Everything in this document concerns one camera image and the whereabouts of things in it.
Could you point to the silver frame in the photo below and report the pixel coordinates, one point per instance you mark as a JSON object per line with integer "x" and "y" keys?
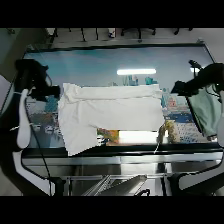
{"x": 116, "y": 180}

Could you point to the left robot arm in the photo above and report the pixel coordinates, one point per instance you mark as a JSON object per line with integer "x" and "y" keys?
{"x": 23, "y": 116}

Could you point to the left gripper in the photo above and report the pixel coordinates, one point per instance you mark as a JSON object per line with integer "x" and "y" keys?
{"x": 50, "y": 92}

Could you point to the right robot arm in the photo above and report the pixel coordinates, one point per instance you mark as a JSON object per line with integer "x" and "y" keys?
{"x": 210, "y": 75}

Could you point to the pale green garment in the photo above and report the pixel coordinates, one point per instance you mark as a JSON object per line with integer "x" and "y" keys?
{"x": 208, "y": 111}

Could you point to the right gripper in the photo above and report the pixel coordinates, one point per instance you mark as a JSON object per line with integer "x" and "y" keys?
{"x": 181, "y": 88}

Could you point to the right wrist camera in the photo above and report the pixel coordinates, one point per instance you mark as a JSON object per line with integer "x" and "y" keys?
{"x": 194, "y": 63}

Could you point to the white T-shirt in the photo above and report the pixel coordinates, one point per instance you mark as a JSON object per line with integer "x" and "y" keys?
{"x": 110, "y": 113}

